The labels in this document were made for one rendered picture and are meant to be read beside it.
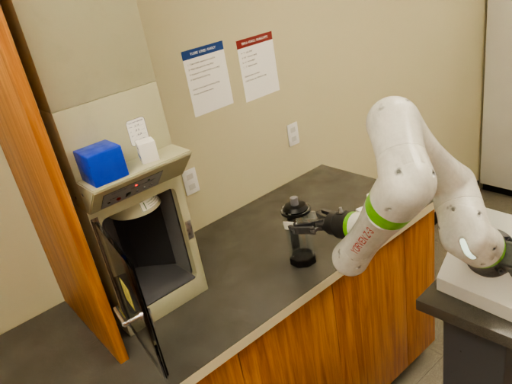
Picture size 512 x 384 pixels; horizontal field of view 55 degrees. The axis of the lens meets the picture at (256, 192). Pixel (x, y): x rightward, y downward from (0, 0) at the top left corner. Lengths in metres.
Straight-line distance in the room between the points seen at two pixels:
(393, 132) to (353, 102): 1.71
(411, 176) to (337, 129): 1.72
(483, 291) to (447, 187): 0.36
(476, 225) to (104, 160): 1.00
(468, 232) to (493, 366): 0.52
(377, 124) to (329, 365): 1.18
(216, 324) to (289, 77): 1.29
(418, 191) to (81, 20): 0.95
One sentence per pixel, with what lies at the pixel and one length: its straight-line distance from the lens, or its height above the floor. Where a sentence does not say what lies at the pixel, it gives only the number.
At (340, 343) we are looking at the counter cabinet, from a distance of 2.06.
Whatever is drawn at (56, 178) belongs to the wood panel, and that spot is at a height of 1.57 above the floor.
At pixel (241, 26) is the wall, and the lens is 2.24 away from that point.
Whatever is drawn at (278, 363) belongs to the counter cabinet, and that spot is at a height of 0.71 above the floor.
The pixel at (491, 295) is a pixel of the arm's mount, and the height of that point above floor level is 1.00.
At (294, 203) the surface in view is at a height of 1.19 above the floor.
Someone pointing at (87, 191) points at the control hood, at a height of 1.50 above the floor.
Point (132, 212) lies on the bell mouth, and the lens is 1.59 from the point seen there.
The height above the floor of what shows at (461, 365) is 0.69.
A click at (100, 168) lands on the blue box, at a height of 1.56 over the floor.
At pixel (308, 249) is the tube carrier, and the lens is 1.80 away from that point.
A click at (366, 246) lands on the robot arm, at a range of 1.29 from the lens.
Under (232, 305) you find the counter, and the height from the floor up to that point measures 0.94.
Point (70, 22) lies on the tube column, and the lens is 1.42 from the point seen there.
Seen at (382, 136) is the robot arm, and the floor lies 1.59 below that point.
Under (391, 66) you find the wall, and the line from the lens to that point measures 3.06.
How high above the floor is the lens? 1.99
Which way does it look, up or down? 25 degrees down
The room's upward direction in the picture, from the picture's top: 10 degrees counter-clockwise
